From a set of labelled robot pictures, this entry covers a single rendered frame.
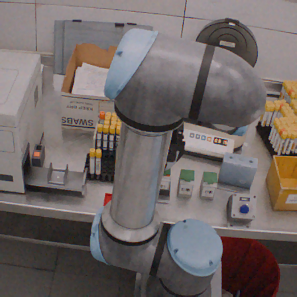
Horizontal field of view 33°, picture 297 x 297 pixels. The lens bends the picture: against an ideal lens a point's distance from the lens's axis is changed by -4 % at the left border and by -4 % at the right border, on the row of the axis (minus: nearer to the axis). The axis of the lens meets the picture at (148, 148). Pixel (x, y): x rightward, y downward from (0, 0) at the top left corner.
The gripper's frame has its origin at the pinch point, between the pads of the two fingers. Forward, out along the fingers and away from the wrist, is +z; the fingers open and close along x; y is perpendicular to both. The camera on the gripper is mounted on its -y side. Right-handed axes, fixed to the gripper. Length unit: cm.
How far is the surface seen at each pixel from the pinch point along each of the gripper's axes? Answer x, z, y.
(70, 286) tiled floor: 31, 97, 17
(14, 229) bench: 55, 71, 25
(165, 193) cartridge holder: -1.3, 7.8, -2.0
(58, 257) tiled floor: 39, 97, 31
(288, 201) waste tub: -37.1, 5.3, -2.7
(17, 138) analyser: 38.6, -11.6, -6.5
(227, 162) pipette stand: -17.8, 0.0, 5.3
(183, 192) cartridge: -6.4, 8.0, -0.7
